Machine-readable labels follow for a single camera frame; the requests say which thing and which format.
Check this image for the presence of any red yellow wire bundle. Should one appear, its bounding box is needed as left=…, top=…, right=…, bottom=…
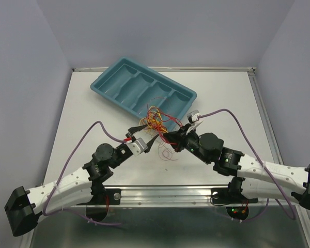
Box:
left=138, top=97, right=185, bottom=161

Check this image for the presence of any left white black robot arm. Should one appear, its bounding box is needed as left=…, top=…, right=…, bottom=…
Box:
left=4, top=126, right=156, bottom=237

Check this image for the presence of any aluminium table edge frame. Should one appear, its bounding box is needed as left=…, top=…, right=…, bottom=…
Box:
left=60, top=70, right=283, bottom=168

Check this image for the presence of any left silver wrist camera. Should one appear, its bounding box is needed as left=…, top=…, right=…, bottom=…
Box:
left=127, top=137, right=148, bottom=156

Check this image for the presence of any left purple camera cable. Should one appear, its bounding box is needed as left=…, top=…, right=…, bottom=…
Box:
left=42, top=120, right=131, bottom=227

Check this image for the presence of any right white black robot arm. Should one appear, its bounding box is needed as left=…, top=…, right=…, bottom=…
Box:
left=163, top=124, right=310, bottom=210

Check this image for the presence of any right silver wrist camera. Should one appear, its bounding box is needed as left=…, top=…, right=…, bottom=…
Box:
left=185, top=110, right=203, bottom=134

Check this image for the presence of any aluminium front mounting rail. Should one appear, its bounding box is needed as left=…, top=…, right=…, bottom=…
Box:
left=33, top=184, right=261, bottom=209

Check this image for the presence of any teal plastic compartment tray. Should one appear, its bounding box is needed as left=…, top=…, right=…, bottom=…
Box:
left=90, top=57, right=197, bottom=120

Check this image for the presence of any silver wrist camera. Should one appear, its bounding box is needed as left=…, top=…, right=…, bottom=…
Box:
left=185, top=110, right=203, bottom=134
left=127, top=137, right=148, bottom=156

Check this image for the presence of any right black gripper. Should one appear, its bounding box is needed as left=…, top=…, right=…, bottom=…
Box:
left=163, top=122, right=211, bottom=165

